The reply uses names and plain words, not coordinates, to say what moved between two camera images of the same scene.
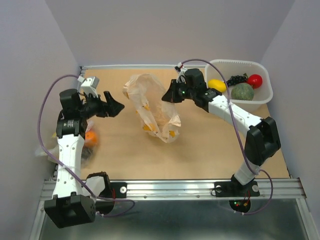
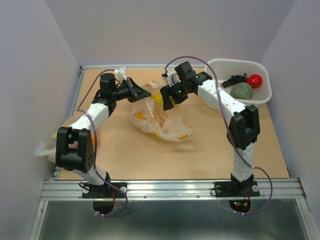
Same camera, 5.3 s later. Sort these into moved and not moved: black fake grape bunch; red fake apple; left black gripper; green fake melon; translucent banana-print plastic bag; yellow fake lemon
Moved: yellow fake lemon; translucent banana-print plastic bag; left black gripper
Not moved: green fake melon; red fake apple; black fake grape bunch
